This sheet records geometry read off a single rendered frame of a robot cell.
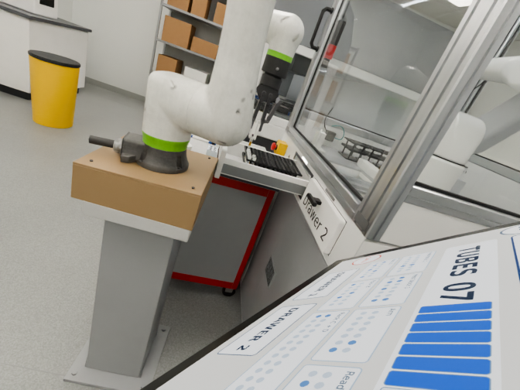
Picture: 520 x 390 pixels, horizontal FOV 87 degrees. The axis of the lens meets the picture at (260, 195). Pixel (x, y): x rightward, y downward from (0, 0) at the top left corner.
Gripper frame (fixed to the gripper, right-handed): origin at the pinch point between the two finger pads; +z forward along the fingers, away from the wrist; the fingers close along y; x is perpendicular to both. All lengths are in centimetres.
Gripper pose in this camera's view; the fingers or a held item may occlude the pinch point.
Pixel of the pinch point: (254, 129)
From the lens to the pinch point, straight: 109.7
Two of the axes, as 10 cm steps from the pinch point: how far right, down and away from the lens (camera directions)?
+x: 1.0, 4.4, -8.9
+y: -9.4, -2.6, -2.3
